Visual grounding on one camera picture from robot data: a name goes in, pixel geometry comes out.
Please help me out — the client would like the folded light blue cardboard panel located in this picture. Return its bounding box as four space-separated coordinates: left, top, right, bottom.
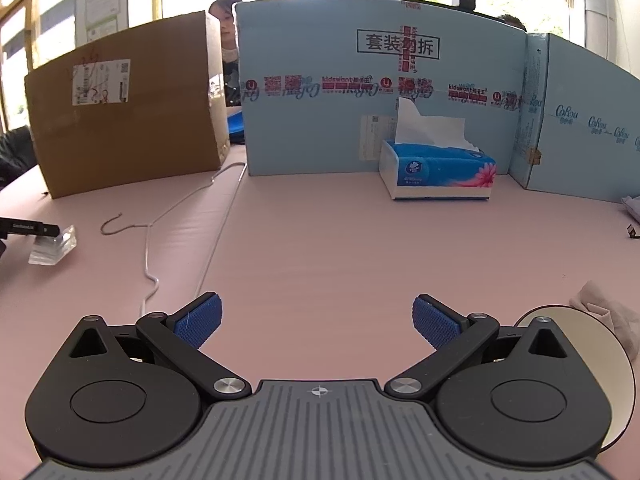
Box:
509 32 640 207

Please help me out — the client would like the blue plastic item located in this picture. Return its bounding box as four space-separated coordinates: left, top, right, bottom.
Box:
226 107 246 139

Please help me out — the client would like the brown cardboard box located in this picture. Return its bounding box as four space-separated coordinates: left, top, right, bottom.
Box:
24 10 232 200

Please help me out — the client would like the clear plastic block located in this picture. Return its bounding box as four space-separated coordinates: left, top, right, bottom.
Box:
28 224 79 266

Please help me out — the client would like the large light blue cardboard panel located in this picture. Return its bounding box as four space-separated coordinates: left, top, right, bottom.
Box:
233 0 531 177

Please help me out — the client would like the blue tissue box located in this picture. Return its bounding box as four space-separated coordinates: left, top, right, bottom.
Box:
378 139 498 203

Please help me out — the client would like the white paper notice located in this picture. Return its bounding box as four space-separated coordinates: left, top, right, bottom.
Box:
84 0 121 44

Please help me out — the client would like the beige cloth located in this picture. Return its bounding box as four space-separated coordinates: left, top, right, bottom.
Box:
569 280 640 357

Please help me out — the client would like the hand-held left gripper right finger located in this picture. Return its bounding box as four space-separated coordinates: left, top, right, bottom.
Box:
384 293 576 404

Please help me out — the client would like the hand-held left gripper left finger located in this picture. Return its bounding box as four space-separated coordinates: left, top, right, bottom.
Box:
65 291 253 404

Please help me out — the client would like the black device on stand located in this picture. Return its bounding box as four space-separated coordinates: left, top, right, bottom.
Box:
0 217 61 257

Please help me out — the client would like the white bowl with dark outside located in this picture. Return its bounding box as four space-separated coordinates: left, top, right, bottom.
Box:
514 304 637 455

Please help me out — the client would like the white standing air conditioner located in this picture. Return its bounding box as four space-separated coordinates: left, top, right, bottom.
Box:
570 0 619 62

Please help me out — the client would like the dark jacket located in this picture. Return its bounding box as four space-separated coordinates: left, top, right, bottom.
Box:
0 124 39 189

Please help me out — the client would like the white tissue sheet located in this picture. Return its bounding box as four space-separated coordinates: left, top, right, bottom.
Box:
394 97 484 154

